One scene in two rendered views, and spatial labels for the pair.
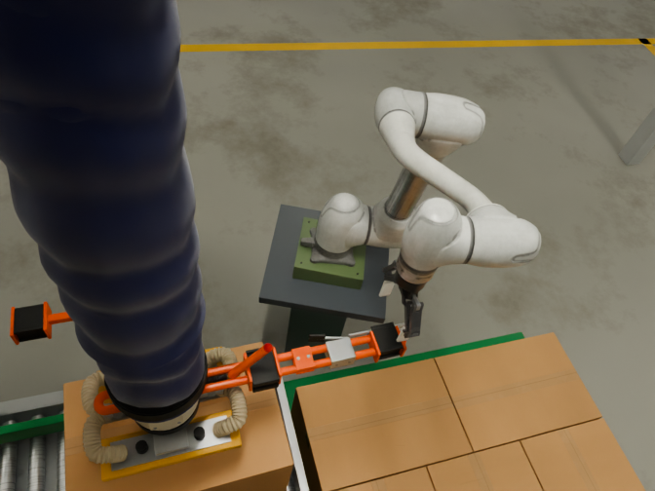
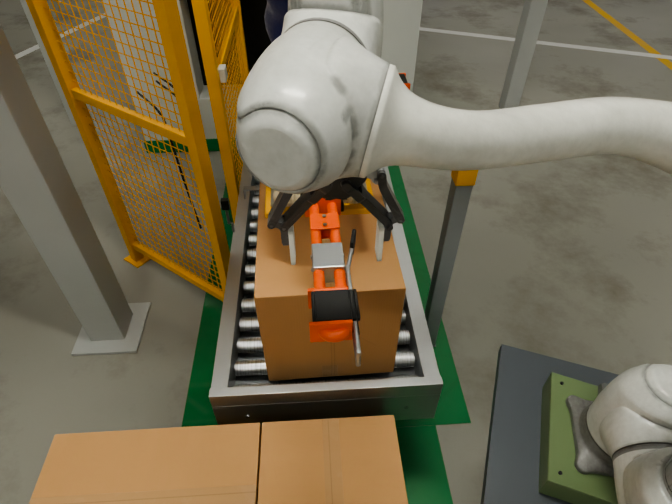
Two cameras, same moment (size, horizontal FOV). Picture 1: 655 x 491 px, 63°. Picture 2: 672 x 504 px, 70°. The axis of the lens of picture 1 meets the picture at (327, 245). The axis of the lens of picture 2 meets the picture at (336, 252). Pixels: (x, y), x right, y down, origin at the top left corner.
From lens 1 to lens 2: 1.36 m
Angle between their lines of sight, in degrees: 68
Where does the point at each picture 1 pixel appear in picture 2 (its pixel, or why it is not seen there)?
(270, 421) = (306, 284)
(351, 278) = (548, 459)
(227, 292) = not seen: hidden behind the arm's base
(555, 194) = not seen: outside the picture
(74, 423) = not seen: hidden behind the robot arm
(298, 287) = (525, 394)
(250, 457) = (273, 265)
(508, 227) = (295, 44)
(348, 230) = (618, 405)
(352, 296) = (521, 474)
